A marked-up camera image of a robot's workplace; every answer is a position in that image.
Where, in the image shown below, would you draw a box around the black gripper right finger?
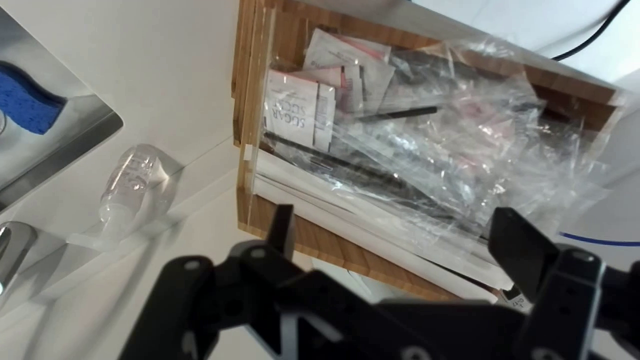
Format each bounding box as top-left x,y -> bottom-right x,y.
488,206 -> 640,360

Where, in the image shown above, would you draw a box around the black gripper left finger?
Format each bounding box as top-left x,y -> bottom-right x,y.
119,201 -> 417,360

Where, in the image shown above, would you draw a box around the wooden condiment stand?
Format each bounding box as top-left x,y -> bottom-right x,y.
231,0 -> 626,306

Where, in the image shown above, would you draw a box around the white paper napkins stack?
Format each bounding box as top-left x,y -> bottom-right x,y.
249,147 -> 517,302

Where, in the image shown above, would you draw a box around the clear plastic packets bundle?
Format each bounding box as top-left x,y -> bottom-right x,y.
266,37 -> 609,242

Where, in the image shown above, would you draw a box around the white pink paper packets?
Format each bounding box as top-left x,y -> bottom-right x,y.
266,27 -> 397,151

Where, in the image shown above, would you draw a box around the stainless steel sink basin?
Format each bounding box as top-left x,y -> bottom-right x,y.
0,11 -> 127,212

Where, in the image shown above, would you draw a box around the blue sponge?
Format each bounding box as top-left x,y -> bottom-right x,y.
0,59 -> 68,135

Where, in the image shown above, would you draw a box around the blue cable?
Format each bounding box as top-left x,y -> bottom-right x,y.
559,227 -> 640,250

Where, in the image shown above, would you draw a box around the black counter cable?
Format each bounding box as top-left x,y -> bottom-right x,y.
550,0 -> 633,61

